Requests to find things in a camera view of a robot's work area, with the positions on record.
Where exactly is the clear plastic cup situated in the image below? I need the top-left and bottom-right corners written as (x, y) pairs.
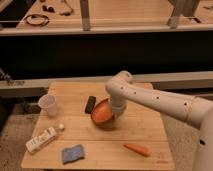
top-left (38, 94), bottom-right (57, 117)

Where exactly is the metal clamp at left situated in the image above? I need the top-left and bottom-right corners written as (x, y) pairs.
top-left (0, 68), bottom-right (25, 86)

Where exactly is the blue sponge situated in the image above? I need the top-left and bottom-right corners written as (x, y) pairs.
top-left (62, 144), bottom-right (85, 164)

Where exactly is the grey metal bracket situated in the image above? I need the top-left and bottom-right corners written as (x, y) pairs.
top-left (167, 0), bottom-right (201, 29)

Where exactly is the black rectangular block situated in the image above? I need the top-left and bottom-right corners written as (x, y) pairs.
top-left (85, 96), bottom-right (96, 114)

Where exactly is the grey metal post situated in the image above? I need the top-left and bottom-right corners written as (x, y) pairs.
top-left (80, 0), bottom-right (90, 31)

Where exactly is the orange carrot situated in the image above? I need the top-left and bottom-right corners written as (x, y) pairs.
top-left (124, 143), bottom-right (151, 156)

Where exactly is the orange ceramic bowl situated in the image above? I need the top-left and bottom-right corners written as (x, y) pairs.
top-left (91, 98), bottom-right (114, 125)

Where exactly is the black coiled cable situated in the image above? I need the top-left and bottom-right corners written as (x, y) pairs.
top-left (23, 13), bottom-right (50, 27)

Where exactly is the white plastic bottle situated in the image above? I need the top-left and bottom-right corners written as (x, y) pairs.
top-left (25, 124), bottom-right (65, 154)

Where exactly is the small black object on bench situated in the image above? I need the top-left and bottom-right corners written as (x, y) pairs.
top-left (42, 5), bottom-right (55, 13)

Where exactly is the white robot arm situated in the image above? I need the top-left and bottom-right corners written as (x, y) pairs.
top-left (106, 71), bottom-right (213, 171)

